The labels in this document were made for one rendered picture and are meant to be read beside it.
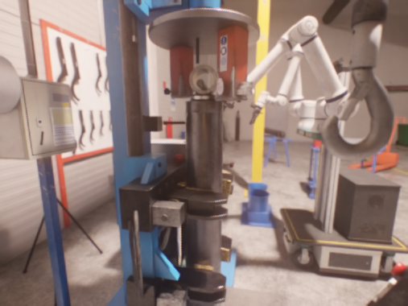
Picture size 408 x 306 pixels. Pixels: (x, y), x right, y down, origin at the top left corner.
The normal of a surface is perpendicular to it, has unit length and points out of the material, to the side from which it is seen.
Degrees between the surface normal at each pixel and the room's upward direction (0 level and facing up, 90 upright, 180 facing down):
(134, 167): 90
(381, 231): 90
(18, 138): 90
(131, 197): 90
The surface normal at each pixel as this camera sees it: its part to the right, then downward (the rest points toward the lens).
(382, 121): -0.37, 0.16
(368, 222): -0.17, 0.18
